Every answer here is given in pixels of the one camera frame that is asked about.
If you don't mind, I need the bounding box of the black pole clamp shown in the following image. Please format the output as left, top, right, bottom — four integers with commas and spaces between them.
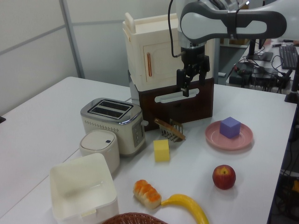
284, 67, 299, 104

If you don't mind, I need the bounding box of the cream silver toaster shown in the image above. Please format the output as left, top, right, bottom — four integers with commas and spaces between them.
80, 97, 150, 158

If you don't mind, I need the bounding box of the dark brown wooden box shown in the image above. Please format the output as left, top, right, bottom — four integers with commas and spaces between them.
137, 77, 215, 133

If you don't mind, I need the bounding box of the white square plastic container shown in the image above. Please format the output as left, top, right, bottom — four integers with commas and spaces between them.
49, 153, 119, 224

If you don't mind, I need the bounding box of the pink plate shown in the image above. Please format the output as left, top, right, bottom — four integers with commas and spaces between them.
205, 120, 254, 150

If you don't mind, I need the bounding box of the black keyboard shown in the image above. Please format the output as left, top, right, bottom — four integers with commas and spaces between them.
278, 45, 299, 70

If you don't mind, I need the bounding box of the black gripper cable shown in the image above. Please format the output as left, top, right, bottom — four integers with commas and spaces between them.
168, 0, 186, 58

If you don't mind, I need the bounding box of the orange-topped bread loaf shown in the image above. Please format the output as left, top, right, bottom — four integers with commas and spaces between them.
132, 179, 162, 209

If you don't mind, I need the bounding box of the cream toy cabinet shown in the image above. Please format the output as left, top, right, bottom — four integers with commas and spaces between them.
121, 12, 215, 91

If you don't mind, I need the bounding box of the metal toast rack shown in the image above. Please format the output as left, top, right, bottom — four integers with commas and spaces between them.
159, 119, 184, 143

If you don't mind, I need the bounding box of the small white lidded bin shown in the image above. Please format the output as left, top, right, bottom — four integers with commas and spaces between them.
78, 130, 121, 175

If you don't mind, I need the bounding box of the black monitor stand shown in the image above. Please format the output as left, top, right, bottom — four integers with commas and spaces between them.
245, 38, 274, 62

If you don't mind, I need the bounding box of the brown wicker basket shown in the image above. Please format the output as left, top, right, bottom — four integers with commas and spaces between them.
101, 211, 169, 224

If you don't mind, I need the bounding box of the yellow foam cube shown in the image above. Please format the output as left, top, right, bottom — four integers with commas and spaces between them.
153, 139, 171, 162

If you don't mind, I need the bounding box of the yellow banana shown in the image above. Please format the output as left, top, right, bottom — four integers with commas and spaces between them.
161, 193, 210, 224

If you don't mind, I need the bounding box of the red apple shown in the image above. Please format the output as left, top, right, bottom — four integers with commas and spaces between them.
212, 164, 237, 190

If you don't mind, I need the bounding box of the black electronics box with cables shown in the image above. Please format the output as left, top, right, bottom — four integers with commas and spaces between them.
228, 61, 293, 93

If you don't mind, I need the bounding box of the purple foam cube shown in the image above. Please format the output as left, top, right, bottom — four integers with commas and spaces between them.
219, 116, 242, 140

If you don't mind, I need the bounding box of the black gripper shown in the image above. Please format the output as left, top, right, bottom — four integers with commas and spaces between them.
176, 45, 210, 98

